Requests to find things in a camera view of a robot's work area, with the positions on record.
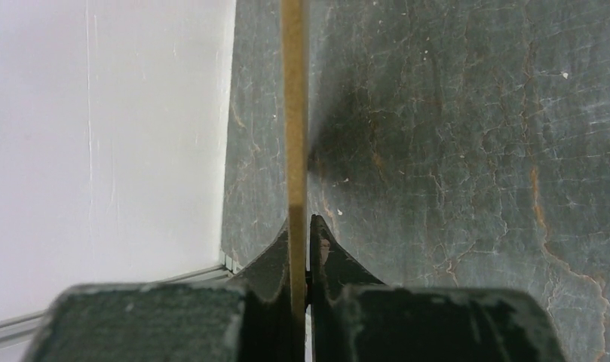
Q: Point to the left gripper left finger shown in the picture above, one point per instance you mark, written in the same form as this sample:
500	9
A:
246	318

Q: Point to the brown backing board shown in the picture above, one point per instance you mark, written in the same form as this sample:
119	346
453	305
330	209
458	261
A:
294	46

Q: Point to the aluminium rail frame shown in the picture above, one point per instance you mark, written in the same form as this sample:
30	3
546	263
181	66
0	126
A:
88	302

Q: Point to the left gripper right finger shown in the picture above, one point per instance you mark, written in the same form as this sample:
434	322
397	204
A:
357	317

